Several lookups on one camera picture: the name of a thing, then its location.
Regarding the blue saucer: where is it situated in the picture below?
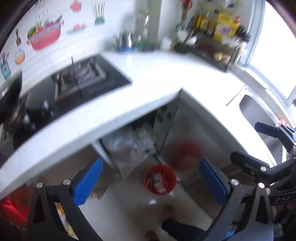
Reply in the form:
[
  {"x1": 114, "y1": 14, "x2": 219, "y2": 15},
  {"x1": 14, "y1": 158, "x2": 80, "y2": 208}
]
[{"x1": 115, "y1": 46, "x2": 137, "y2": 52}]

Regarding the glass carafe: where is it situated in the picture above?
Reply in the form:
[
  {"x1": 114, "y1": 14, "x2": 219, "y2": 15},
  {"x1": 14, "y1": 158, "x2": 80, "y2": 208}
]
[{"x1": 135, "y1": 9, "x2": 150, "y2": 45}]

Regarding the small steel pot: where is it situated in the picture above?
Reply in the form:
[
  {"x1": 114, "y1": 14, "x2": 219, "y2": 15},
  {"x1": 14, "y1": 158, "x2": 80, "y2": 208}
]
[{"x1": 113, "y1": 31, "x2": 136, "y2": 47}]

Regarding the black wok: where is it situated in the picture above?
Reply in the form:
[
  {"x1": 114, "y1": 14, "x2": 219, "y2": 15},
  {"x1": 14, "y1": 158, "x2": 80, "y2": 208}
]
[{"x1": 1, "y1": 70, "x2": 26, "y2": 132}]

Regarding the black gas stove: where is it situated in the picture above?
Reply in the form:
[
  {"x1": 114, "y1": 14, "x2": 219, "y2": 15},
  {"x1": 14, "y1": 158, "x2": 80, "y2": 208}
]
[{"x1": 12, "y1": 55, "x2": 131, "y2": 149}]

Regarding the black wire rack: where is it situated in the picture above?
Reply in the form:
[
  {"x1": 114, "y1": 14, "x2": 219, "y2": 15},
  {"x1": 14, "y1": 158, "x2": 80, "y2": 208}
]
[{"x1": 188, "y1": 35, "x2": 247, "y2": 72}]

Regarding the red trash bin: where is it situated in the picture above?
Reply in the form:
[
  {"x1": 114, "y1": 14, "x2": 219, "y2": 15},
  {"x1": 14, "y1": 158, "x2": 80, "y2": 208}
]
[{"x1": 144, "y1": 164, "x2": 177, "y2": 196}]

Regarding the dark green utensil mug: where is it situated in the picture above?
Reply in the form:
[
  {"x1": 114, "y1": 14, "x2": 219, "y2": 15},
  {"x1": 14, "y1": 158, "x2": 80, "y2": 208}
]
[{"x1": 172, "y1": 41, "x2": 192, "y2": 54}]

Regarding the stainless steel sink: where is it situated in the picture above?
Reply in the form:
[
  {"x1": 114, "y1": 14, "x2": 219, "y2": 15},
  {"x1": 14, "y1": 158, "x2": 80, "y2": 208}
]
[{"x1": 239, "y1": 94, "x2": 283, "y2": 164}]

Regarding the yellow detergent bottle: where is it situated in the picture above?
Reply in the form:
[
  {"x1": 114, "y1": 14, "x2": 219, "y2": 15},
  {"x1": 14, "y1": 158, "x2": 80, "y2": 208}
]
[{"x1": 213, "y1": 13, "x2": 240, "y2": 42}]

